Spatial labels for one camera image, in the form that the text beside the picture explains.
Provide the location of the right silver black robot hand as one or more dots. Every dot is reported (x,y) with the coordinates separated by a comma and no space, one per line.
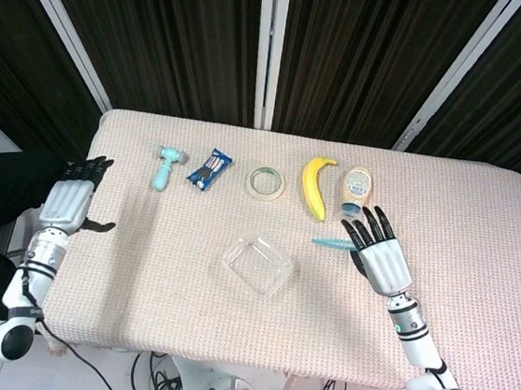
(384,265)

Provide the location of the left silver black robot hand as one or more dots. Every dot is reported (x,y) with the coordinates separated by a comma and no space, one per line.
(67,201)

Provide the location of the clear plastic container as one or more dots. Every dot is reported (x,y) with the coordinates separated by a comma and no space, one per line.
(330,244)
(257,265)

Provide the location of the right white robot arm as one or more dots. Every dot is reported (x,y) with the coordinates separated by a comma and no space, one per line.
(418,340)

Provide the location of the pink waffle tablecloth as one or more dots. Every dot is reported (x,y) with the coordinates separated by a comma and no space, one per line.
(322,315)

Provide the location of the cream squeeze bottle blue cap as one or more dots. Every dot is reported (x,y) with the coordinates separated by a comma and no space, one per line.
(358,187)

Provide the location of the teal toy hammer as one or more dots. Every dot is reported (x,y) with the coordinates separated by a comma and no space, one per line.
(161,178)

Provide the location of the yellow banana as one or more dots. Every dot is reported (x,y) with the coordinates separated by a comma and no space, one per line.
(313,187)

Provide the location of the beige masking tape roll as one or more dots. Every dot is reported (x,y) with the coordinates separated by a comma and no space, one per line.
(265,196)

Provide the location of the blue cookie pack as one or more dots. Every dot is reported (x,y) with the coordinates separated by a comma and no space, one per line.
(209,170)

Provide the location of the white frame post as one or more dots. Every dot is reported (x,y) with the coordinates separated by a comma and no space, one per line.
(267,64)
(59,17)
(453,71)

